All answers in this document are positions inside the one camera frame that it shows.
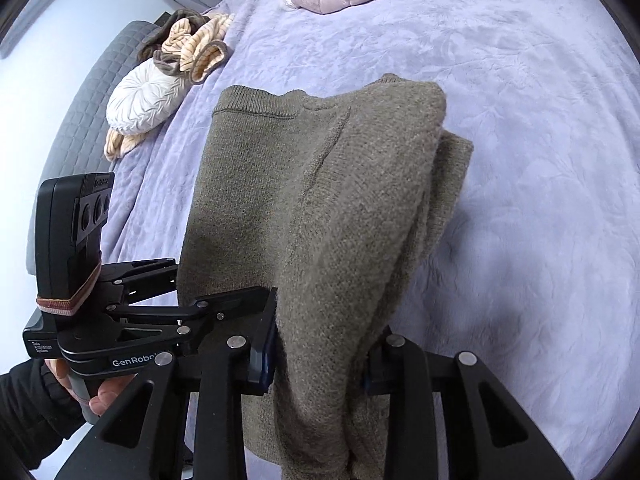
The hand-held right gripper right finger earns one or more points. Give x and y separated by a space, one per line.
369 375

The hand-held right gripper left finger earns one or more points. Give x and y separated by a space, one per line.
267 360

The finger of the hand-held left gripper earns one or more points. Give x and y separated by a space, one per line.
145 272
235 305

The olive knit sweater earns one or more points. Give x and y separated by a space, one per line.
300 210

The person's left hand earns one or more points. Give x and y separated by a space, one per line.
112 392

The brown elastic band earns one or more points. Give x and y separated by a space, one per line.
55 305

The grey quilted headboard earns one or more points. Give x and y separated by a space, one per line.
85 110

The round white pleated pillow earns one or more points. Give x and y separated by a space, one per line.
145 100

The lavender fleece blanket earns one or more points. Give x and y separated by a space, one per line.
525 210

